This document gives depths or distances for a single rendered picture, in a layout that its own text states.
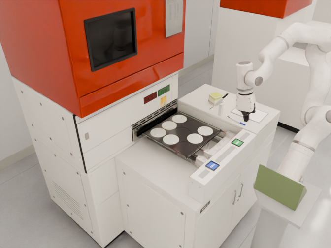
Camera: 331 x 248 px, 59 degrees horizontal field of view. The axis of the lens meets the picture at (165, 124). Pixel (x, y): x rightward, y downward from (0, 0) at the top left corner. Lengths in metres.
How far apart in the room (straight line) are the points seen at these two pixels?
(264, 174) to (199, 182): 0.35
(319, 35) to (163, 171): 1.09
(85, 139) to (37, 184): 1.48
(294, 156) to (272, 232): 0.48
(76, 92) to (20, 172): 1.92
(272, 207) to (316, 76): 0.72
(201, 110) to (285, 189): 0.77
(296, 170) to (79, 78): 1.15
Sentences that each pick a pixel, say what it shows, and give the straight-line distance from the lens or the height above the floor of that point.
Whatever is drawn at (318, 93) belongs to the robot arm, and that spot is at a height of 1.29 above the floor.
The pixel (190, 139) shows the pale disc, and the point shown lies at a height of 0.90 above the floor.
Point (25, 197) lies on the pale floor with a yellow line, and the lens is 2.96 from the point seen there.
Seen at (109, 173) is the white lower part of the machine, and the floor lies 0.72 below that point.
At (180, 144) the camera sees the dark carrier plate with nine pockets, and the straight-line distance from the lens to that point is 1.80.
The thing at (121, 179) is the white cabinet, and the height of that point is 0.66.
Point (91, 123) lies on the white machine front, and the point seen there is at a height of 1.13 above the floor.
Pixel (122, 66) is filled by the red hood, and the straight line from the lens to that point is 1.55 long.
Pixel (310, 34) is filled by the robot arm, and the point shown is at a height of 1.55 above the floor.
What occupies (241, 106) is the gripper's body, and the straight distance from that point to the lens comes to 1.65.
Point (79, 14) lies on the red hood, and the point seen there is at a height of 1.71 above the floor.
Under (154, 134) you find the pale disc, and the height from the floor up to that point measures 0.90.
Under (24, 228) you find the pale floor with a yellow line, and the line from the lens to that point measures 2.73.
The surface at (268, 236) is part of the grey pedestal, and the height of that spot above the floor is 0.52.
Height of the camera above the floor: 2.02
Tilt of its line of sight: 35 degrees down
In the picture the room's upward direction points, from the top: straight up
